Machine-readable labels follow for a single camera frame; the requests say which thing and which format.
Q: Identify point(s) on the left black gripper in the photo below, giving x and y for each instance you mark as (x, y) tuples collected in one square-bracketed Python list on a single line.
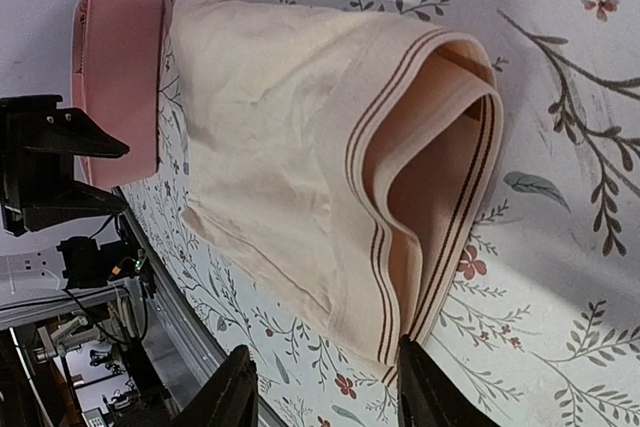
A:
[(37, 191)]

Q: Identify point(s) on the aluminium front rail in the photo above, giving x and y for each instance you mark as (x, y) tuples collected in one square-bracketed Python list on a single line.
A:
[(184, 353)]

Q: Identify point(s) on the cream garment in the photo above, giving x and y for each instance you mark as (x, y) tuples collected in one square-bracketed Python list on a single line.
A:
[(339, 158)]

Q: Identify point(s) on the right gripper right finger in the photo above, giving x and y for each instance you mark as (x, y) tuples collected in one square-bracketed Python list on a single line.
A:
[(427, 397)]

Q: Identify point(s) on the pink divided organizer box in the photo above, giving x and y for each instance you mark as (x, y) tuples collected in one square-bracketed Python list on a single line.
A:
[(115, 73)]

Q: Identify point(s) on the floral patterned table mat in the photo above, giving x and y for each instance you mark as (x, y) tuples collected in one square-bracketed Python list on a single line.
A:
[(541, 324)]

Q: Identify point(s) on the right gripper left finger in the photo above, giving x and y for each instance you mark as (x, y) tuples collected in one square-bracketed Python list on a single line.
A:
[(228, 399)]

